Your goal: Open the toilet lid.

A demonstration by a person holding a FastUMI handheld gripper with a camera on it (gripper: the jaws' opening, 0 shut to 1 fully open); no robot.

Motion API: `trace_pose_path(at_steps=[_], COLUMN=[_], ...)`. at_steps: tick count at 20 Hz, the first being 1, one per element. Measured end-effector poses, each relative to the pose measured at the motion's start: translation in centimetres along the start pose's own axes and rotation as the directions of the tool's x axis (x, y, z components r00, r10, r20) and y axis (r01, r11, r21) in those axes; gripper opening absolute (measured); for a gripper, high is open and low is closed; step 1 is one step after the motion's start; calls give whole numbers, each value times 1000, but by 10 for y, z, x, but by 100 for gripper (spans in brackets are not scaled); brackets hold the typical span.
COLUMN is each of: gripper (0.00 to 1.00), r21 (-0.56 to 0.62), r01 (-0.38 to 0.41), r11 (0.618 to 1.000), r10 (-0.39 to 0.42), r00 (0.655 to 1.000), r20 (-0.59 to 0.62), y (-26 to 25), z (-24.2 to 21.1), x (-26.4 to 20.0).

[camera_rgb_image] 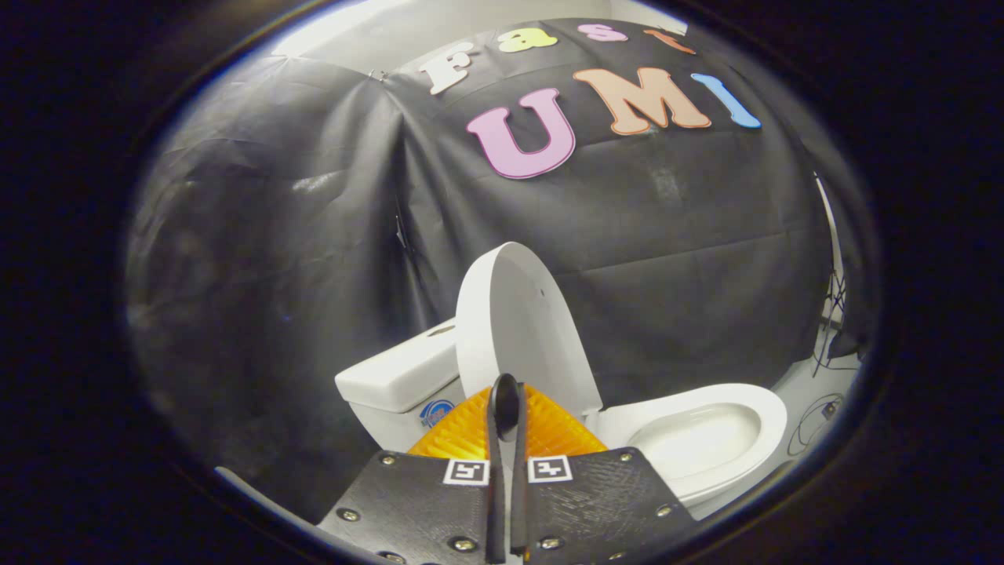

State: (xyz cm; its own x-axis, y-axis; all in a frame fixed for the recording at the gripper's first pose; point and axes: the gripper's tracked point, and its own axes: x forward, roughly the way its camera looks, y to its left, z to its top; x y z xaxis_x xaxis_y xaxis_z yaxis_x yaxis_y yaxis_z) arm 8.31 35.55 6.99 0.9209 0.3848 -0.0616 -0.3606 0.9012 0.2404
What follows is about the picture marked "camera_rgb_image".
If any coiled black cable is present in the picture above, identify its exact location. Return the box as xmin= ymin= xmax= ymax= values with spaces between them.
xmin=788 ymin=392 xmax=846 ymax=457

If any white toilet lid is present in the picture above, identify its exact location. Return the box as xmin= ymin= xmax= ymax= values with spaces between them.
xmin=455 ymin=242 xmax=604 ymax=422

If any black round lid tab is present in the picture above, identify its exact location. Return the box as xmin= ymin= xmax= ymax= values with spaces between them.
xmin=488 ymin=374 xmax=523 ymax=440

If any black backdrop cloth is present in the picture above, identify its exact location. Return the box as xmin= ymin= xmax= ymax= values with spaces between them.
xmin=816 ymin=141 xmax=878 ymax=362
xmin=124 ymin=53 xmax=428 ymax=523
xmin=383 ymin=17 xmax=834 ymax=410

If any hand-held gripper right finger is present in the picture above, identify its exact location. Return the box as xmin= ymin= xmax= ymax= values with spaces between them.
xmin=510 ymin=378 xmax=699 ymax=565

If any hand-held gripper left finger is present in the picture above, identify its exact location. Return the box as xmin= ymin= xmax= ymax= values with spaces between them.
xmin=318 ymin=385 xmax=507 ymax=565

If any white toilet bowl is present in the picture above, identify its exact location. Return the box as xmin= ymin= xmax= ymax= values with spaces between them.
xmin=681 ymin=459 xmax=787 ymax=523

